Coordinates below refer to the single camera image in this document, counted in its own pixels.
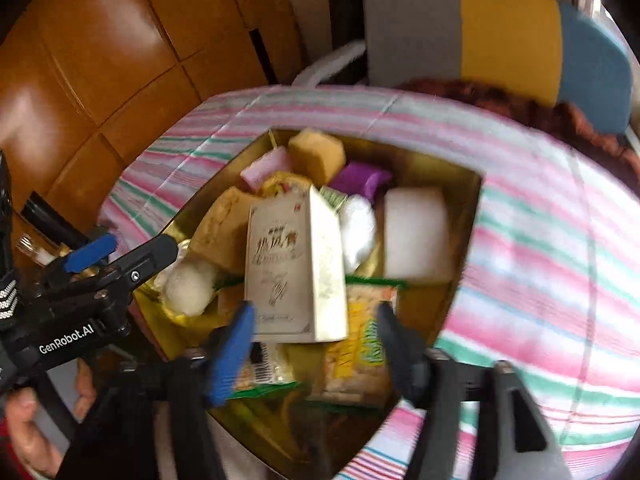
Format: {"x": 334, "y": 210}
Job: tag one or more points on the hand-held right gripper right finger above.
{"x": 400, "y": 355}

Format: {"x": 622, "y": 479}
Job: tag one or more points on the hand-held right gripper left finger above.
{"x": 230, "y": 355}

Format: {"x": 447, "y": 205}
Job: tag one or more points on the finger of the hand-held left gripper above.
{"x": 145, "y": 262}
{"x": 92, "y": 252}

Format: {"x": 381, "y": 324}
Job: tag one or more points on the green yellow cracker packet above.
{"x": 265, "y": 370}
{"x": 360, "y": 350}

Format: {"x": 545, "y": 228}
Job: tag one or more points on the white rice roll snack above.
{"x": 190, "y": 285}

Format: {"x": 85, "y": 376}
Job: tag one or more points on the tan bread loaf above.
{"x": 225, "y": 232}

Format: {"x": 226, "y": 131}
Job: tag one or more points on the beige carton box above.
{"x": 295, "y": 260}

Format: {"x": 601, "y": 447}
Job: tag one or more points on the white foam block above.
{"x": 415, "y": 235}

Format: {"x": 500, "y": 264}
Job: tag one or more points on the white plastic ball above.
{"x": 357, "y": 230}

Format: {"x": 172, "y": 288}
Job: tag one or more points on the gold tin tray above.
{"x": 462, "y": 220}

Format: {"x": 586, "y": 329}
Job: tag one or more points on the yellow snack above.
{"x": 282, "y": 185}

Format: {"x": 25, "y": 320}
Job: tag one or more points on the small green packet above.
{"x": 332, "y": 197}

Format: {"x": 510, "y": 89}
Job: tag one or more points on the purple snack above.
{"x": 357, "y": 180}

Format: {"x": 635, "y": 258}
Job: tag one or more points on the yellow sponge cake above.
{"x": 317, "y": 155}

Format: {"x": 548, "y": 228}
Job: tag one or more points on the person's left hand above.
{"x": 30, "y": 430}

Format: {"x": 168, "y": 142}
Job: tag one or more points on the glass jar with gold lid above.
{"x": 35, "y": 252}

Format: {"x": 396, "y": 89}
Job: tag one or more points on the red garment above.
{"x": 7, "y": 460}

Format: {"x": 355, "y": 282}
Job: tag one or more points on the wooden wardrobe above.
{"x": 100, "y": 60}

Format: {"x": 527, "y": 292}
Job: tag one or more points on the pale chair armrest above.
{"x": 330, "y": 62}

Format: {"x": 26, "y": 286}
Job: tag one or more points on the dark red cloth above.
{"x": 550, "y": 110}

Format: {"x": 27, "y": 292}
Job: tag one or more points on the grey yellow blue chair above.
{"x": 500, "y": 25}

